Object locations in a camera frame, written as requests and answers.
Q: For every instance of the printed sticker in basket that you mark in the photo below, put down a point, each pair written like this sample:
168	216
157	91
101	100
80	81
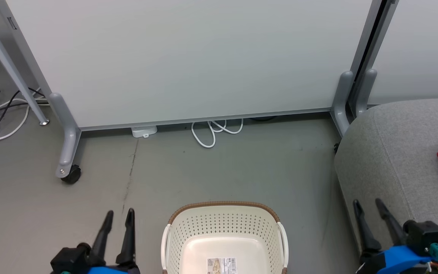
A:
222	265

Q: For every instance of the cream perforated laundry basket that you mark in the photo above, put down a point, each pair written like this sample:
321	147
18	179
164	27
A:
222	236

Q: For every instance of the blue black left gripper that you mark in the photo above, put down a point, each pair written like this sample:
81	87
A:
112	269

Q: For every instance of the small black sofa caster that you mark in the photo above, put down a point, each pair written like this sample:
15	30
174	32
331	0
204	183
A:
335	147

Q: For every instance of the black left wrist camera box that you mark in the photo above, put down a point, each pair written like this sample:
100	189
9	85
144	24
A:
69	260

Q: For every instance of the grey curved partition foot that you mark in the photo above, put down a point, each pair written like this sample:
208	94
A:
365	91
342	99

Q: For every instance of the small white floor adapter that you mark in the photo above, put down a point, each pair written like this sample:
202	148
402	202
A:
144	131

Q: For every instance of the long grey partition foot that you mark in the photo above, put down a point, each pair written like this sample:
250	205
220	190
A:
67	140

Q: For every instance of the black caster wheel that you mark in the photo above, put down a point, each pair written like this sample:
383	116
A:
71	174

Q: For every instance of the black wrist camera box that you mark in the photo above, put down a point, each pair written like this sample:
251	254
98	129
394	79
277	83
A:
69	260
426	234

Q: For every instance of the grey fabric sofa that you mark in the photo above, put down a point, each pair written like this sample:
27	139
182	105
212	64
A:
397	163

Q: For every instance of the large white partition panel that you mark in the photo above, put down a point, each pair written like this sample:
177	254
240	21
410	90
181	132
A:
203	57

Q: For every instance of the grey metal table leg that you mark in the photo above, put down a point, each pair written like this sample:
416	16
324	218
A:
10	68

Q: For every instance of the narrow white partition panel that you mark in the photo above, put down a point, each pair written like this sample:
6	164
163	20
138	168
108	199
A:
424	45

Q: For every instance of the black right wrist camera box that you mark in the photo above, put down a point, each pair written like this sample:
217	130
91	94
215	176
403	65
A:
426	234

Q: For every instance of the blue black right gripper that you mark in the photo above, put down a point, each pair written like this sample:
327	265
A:
390	260

